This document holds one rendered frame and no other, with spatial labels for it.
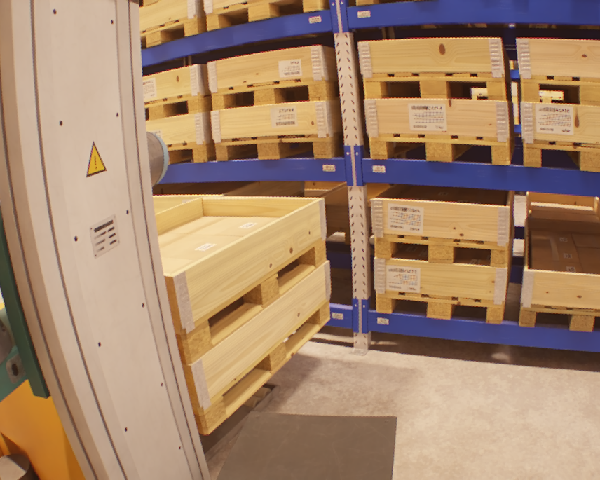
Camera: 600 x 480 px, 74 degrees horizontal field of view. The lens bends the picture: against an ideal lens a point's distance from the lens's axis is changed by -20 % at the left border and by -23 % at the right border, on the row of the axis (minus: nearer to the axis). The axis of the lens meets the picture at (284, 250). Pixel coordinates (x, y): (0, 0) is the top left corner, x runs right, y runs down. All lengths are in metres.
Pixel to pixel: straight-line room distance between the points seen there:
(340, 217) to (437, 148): 1.84
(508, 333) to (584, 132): 1.21
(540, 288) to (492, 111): 0.98
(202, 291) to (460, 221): 1.46
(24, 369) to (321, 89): 2.35
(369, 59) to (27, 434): 2.39
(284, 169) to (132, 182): 2.16
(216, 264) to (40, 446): 0.95
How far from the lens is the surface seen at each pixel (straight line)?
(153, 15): 3.54
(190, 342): 1.73
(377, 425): 1.07
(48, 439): 1.52
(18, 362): 0.74
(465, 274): 2.71
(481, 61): 2.55
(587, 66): 2.56
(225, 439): 2.33
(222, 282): 1.84
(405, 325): 2.93
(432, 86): 2.58
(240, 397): 2.11
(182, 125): 3.32
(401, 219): 2.70
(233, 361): 1.98
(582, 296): 2.75
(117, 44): 0.83
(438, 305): 2.81
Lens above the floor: 1.50
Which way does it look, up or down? 17 degrees down
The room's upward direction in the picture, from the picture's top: 5 degrees counter-clockwise
